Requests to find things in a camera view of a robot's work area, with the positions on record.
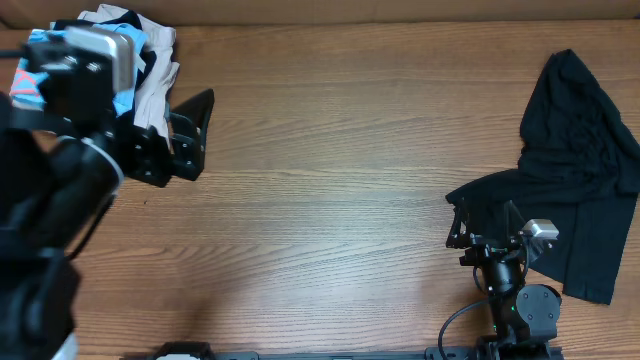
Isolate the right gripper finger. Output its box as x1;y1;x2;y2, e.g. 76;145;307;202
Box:
445;199;471;249
503;200;525;244

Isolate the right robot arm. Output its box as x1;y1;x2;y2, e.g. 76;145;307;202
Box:
434;201;563;360

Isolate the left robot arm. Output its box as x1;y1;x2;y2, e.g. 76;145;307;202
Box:
1;89;215;359

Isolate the folded beige garment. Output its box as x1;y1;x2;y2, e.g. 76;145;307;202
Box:
77;3;181;146

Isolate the black garment on right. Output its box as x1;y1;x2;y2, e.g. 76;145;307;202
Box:
446;49;639;304

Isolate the folded black garment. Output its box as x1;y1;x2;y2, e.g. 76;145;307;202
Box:
50;10;157;117

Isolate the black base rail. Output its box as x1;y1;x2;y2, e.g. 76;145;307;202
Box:
121;342;442;360

